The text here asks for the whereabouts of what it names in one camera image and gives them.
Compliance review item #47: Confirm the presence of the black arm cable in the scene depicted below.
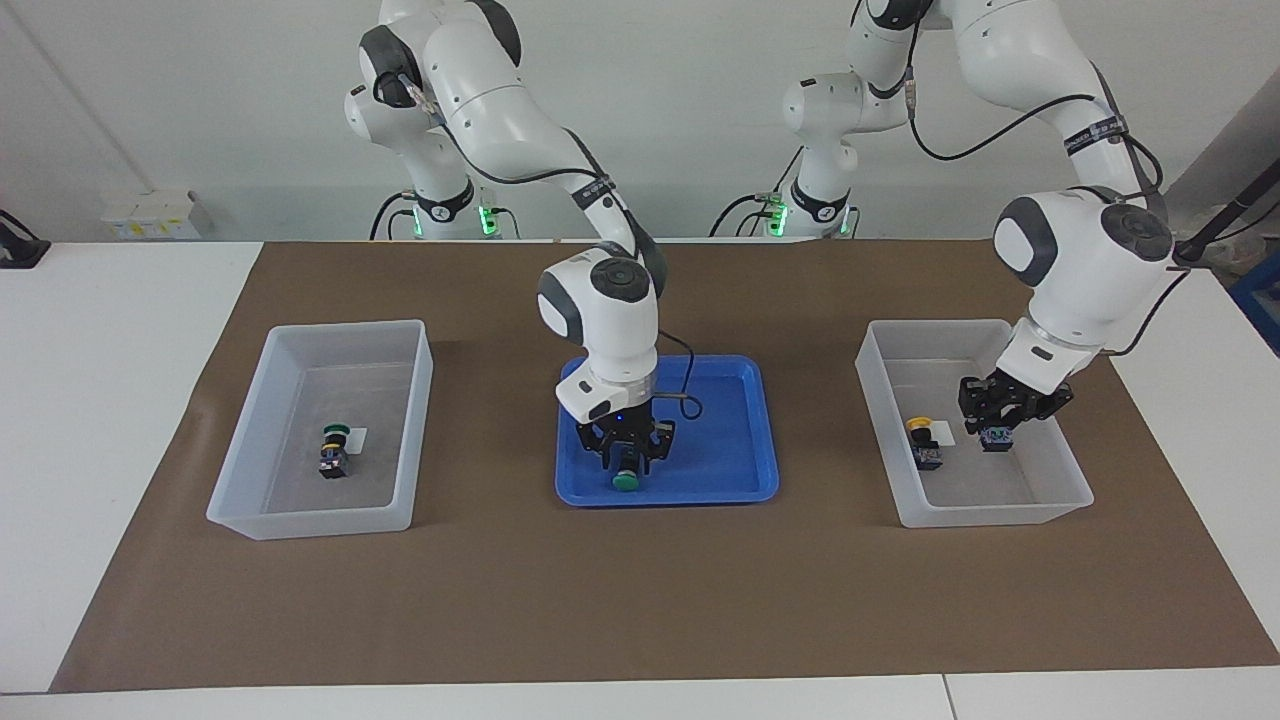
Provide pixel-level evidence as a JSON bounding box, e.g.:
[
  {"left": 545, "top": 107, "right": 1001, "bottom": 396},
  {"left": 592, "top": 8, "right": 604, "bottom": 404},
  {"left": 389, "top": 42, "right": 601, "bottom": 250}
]
[
  {"left": 905, "top": 20, "right": 1191, "bottom": 357},
  {"left": 372, "top": 70, "right": 703, "bottom": 421}
]

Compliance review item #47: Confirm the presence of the translucent white plastic box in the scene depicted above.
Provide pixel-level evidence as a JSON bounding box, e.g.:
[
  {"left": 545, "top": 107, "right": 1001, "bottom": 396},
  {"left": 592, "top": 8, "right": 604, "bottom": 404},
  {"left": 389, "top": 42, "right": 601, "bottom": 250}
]
[
  {"left": 855, "top": 319, "right": 1095, "bottom": 529},
  {"left": 206, "top": 320, "right": 434, "bottom": 541}
]

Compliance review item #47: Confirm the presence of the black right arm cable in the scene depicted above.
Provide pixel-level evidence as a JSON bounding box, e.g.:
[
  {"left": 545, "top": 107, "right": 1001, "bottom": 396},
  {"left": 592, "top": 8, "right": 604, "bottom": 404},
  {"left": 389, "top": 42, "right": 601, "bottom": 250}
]
[{"left": 372, "top": 70, "right": 703, "bottom": 421}]

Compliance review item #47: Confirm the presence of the white power strip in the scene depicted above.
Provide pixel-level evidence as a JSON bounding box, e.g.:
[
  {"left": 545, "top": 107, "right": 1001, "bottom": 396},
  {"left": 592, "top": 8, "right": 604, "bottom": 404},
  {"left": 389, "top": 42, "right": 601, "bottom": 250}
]
[{"left": 100, "top": 190, "right": 216, "bottom": 241}]

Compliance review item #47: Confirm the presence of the brown paper table mat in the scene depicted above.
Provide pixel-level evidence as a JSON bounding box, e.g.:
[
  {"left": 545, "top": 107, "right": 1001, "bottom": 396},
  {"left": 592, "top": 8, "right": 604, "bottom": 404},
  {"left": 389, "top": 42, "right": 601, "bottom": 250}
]
[{"left": 50, "top": 240, "right": 1280, "bottom": 694}]

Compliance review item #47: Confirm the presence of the black tripod pole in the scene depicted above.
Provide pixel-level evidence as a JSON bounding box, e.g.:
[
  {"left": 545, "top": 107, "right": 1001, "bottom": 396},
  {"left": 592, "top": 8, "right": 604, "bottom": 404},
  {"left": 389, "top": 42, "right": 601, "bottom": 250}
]
[{"left": 1175, "top": 160, "right": 1280, "bottom": 266}]

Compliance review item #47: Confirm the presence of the blue plastic tray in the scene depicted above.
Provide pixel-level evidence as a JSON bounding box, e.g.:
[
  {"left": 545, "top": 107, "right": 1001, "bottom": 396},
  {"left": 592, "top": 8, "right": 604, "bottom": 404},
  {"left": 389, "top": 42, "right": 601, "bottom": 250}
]
[{"left": 555, "top": 354, "right": 780, "bottom": 508}]

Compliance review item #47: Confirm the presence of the black desk stand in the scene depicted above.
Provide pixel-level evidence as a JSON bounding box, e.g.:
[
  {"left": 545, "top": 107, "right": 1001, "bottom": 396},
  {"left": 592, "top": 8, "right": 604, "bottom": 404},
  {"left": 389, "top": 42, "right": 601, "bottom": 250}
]
[{"left": 0, "top": 210, "right": 51, "bottom": 269}]

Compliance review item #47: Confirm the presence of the black base power cable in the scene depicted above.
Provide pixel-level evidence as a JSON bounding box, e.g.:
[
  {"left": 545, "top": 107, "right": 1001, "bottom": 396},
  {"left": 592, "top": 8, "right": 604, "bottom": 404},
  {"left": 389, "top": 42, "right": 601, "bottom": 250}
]
[
  {"left": 710, "top": 148, "right": 803, "bottom": 239},
  {"left": 368, "top": 190, "right": 421, "bottom": 241}
]

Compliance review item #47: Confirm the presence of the blue crate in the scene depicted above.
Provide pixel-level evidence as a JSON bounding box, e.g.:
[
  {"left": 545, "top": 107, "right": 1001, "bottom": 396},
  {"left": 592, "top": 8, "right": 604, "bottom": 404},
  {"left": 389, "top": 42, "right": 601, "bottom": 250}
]
[{"left": 1228, "top": 250, "right": 1280, "bottom": 356}]

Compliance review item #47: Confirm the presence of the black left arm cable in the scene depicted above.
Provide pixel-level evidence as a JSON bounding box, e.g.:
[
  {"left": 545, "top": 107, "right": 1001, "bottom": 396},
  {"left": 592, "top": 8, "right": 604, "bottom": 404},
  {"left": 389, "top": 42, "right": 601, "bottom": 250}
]
[{"left": 905, "top": 20, "right": 1191, "bottom": 357}]

